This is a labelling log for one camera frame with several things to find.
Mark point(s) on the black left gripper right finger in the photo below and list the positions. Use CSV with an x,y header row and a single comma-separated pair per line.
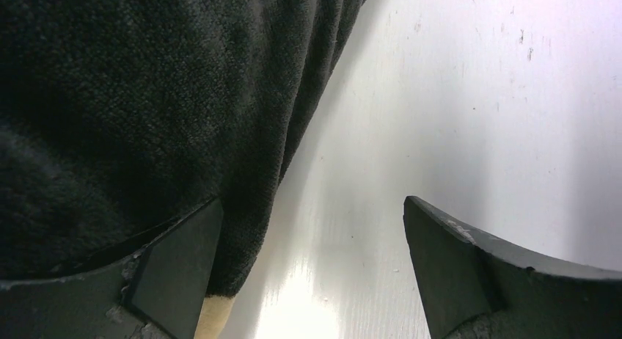
x,y
475,285

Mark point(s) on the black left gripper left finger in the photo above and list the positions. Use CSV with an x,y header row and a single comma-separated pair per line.
x,y
149,286

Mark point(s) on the red-framed whiteboard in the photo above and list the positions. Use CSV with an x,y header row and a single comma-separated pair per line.
x,y
506,114

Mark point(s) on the black floral blanket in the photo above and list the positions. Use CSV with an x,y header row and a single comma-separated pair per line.
x,y
119,115

